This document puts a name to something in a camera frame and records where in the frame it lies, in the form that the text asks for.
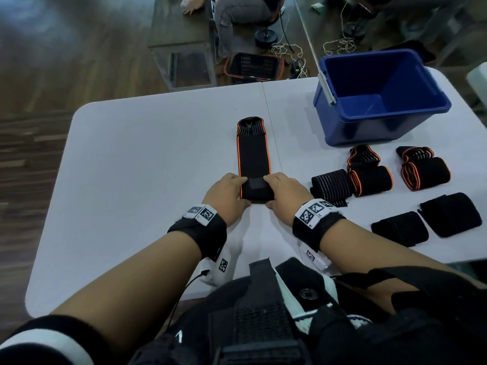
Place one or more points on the person's right hand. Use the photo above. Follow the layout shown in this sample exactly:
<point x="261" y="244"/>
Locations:
<point x="289" y="197"/>

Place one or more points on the person's left hand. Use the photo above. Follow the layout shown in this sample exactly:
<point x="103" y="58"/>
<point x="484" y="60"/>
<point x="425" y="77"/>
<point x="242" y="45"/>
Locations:
<point x="226" y="201"/>

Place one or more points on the blue plastic bin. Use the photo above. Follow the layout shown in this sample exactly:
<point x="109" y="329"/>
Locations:
<point x="365" y="125"/>

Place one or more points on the person's right forearm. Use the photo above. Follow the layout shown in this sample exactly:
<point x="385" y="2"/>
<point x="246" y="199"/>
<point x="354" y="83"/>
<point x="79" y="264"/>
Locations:
<point x="373" y="250"/>

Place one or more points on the person's left forearm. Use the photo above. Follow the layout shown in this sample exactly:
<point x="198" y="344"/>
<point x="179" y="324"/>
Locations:
<point x="133" y="288"/>

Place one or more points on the person's black chest harness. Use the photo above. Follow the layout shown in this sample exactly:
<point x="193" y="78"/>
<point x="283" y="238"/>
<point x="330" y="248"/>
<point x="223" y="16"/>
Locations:
<point x="266" y="326"/>

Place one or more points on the person's black white sleeve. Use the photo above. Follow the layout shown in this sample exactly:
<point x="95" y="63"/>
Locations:
<point x="49" y="338"/>

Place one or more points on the black wristband with white markers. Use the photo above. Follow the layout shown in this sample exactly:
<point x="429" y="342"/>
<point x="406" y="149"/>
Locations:
<point x="317" y="228"/>
<point x="201" y="235"/>

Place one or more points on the black basket orange rim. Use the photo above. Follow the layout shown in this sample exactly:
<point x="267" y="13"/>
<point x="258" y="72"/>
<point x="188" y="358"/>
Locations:
<point x="253" y="68"/>

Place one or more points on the red-seat stool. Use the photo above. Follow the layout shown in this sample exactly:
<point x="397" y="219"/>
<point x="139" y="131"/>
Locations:
<point x="265" y="37"/>

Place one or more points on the low wooden table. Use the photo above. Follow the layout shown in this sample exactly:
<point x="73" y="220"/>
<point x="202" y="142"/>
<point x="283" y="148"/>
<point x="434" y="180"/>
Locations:
<point x="179" y="30"/>

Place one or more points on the teal rolled mat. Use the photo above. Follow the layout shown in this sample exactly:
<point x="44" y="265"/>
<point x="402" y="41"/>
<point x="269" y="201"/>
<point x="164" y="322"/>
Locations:
<point x="466" y="266"/>

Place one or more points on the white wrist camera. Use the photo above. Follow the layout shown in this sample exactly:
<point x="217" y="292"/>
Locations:
<point x="224" y="266"/>
<point x="314" y="258"/>

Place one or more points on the large wall mirror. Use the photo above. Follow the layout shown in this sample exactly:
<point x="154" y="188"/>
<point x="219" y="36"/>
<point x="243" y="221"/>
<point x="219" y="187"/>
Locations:
<point x="418" y="22"/>

